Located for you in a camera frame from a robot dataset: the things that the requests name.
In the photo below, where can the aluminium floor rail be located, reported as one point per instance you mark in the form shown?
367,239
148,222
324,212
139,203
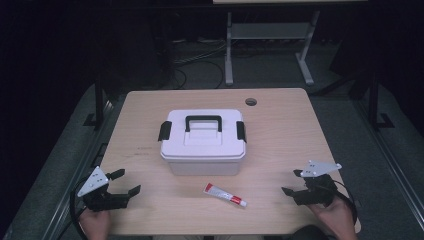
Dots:
76,173
390,160

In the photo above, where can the dark rounded object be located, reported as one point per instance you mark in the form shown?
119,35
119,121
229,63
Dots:
311,233

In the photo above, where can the white plastic storage box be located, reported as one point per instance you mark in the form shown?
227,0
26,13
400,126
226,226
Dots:
205,168

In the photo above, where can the black metal post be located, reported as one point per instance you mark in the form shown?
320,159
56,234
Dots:
374,100
99,100

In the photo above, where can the grey metal stand frame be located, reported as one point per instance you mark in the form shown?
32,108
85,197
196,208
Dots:
268,30

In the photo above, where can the white and red tube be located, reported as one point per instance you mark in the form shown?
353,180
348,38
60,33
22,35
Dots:
224,195

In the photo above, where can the person's right hand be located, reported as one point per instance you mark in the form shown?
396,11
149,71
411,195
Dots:
335,218

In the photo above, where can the black table bracket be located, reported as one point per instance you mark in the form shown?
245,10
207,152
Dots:
100,155

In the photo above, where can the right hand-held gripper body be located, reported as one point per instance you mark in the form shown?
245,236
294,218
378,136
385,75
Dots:
316,193

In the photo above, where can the person's left hand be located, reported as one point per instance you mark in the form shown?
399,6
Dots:
95,224

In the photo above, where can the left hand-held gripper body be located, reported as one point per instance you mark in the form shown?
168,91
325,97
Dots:
95,182

